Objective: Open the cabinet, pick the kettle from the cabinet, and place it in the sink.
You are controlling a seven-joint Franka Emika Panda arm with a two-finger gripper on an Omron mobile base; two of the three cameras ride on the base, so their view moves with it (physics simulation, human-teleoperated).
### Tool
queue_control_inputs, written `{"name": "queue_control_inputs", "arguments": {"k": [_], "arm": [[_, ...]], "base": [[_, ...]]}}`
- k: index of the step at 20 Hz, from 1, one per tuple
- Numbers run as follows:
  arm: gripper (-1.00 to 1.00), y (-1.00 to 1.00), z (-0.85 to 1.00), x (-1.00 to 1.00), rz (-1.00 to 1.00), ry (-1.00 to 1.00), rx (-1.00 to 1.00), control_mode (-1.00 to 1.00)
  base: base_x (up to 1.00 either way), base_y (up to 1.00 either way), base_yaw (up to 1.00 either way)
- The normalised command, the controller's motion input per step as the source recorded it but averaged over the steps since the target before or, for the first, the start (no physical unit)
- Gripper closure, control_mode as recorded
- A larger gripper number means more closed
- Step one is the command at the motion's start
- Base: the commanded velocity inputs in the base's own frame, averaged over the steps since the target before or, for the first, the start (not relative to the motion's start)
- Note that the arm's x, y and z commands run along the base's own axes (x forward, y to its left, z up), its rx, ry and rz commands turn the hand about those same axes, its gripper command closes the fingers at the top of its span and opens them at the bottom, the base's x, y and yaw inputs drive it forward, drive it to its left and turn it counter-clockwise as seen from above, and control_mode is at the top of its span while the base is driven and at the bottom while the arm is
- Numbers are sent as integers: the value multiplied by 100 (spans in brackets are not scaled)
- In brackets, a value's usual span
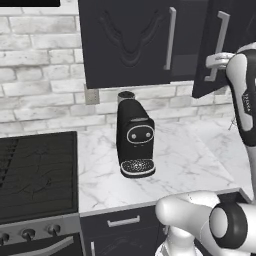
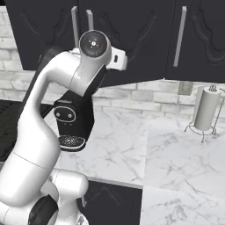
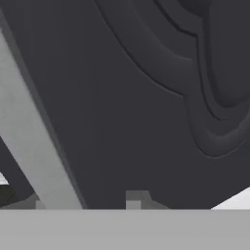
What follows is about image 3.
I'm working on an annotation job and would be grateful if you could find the grey cabinet frame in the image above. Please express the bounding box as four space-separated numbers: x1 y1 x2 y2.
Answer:
0 28 84 210

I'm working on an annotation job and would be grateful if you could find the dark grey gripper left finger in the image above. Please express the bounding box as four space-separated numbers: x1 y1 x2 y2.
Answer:
0 193 47 210

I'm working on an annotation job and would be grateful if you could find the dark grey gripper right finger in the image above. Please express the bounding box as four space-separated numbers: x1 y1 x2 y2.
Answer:
125 189 170 210

